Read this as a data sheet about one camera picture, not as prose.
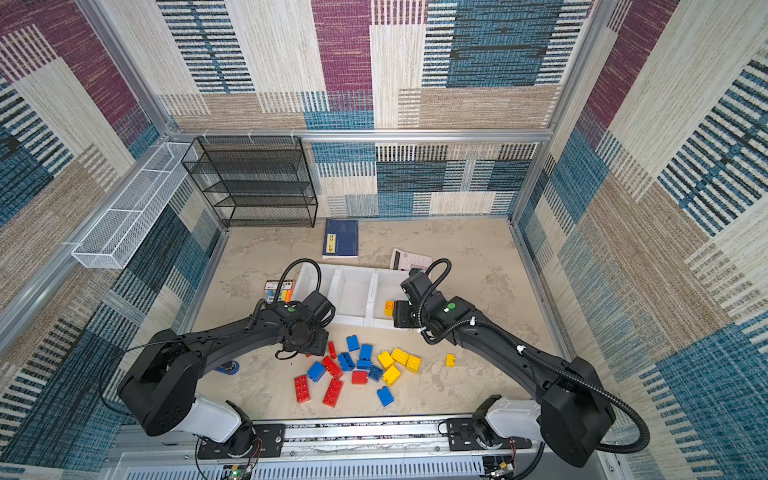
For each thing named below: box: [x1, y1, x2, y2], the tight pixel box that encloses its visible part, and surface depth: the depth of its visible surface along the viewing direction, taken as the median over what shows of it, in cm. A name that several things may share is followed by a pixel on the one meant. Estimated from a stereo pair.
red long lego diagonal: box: [322, 355, 343, 379], surface depth 85 cm
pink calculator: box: [390, 248, 433, 273], surface depth 107 cm
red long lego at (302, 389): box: [294, 374, 311, 405], surface depth 81 cm
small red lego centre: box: [351, 371, 369, 385], surface depth 85 cm
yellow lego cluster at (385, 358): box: [377, 350, 395, 369], surface depth 86 cm
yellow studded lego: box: [391, 347, 410, 365], surface depth 87 cm
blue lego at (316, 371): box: [307, 360, 326, 383], surface depth 84 cm
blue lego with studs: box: [338, 352, 356, 372], surface depth 85 cm
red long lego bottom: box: [323, 378, 344, 408], surface depth 81 cm
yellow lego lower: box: [383, 365, 401, 387], surface depth 83 cm
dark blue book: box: [322, 218, 359, 259], surface depth 117 cm
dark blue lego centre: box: [368, 365, 384, 382], surface depth 84 cm
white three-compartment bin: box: [293, 262, 404, 329], surface depth 98 cm
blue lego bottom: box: [376, 386, 395, 407], surface depth 81 cm
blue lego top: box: [346, 334, 360, 352], surface depth 91 cm
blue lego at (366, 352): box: [359, 343, 373, 361], surface depth 87 cm
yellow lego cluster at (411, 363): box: [398, 349, 422, 374], surface depth 85 cm
